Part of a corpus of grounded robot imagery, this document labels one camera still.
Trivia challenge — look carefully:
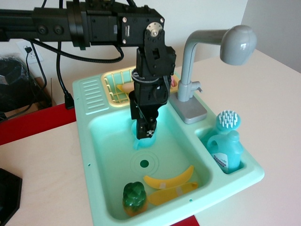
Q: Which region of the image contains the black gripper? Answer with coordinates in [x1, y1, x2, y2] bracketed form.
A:
[129, 74, 170, 139]

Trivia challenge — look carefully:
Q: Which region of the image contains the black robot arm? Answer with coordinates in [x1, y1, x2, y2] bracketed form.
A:
[0, 0, 176, 139]

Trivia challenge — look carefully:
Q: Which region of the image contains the yellow drying rack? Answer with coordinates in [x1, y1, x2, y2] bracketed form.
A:
[101, 66, 178, 108]

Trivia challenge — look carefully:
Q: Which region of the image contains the pink item in rack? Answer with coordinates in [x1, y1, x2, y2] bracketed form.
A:
[171, 76, 177, 87]

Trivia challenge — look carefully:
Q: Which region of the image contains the mint green toy sink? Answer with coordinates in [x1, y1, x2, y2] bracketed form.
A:
[73, 75, 264, 226]

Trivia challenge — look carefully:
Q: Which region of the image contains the yellow banana half upper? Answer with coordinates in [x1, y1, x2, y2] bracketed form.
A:
[143, 165, 194, 189]

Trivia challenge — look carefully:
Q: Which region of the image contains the yellow banana half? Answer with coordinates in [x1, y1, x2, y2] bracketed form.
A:
[147, 182, 198, 206]
[143, 165, 194, 189]

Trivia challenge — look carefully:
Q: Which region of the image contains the yellow banana half lower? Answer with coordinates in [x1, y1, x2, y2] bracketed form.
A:
[147, 182, 198, 206]

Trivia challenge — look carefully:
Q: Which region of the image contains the green orange toy pineapple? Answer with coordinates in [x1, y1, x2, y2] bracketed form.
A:
[122, 181, 148, 217]

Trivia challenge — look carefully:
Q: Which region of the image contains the teal dish brush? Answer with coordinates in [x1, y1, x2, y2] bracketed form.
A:
[215, 110, 241, 134]

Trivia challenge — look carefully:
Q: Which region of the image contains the teal cleanser bottle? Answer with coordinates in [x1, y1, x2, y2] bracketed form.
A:
[206, 130, 244, 174]

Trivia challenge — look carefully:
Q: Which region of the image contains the grey toy faucet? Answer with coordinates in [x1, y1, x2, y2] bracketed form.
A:
[169, 25, 257, 124]

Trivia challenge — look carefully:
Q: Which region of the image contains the black bin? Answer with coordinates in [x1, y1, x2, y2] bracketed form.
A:
[0, 56, 52, 113]

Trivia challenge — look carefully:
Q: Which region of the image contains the black base block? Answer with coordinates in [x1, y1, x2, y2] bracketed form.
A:
[0, 168, 23, 226]

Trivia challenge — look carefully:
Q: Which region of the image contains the black flexible cable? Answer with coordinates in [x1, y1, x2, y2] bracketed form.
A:
[27, 39, 125, 110]

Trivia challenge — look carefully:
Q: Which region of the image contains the white wall outlet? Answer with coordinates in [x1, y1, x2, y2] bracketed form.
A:
[16, 40, 44, 64]

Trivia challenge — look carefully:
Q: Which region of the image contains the black plug and cord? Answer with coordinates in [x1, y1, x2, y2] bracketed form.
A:
[24, 46, 48, 99]

